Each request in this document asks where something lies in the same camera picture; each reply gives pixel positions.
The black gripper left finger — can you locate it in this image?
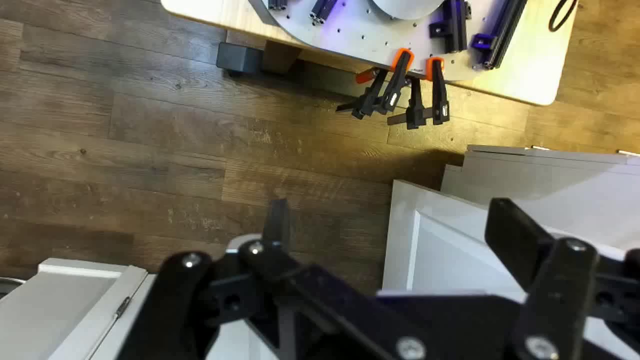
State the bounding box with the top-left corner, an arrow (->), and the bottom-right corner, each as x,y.
118,198 -> 428,360

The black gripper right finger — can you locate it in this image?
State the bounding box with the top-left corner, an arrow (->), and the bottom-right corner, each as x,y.
484,197 -> 640,360

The white panel door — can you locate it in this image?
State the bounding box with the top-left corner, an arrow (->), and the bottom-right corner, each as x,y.
380,179 -> 627,299
0,256 -> 159,360

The black orange bar clamp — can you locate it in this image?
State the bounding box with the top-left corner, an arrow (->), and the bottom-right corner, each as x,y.
385,57 -> 452,133
377,47 -> 415,117
336,65 -> 389,122

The grey table leg block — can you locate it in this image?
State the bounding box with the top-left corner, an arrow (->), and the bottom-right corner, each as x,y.
213,41 -> 265,77

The grey metal mounting plate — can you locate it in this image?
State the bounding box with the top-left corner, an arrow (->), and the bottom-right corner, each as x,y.
245,0 -> 535,86

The black base cable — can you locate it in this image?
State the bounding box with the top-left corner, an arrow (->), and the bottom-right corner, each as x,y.
546,0 -> 579,35

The short black mounting bracket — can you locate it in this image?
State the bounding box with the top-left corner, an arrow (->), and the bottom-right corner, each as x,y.
307,0 -> 342,28

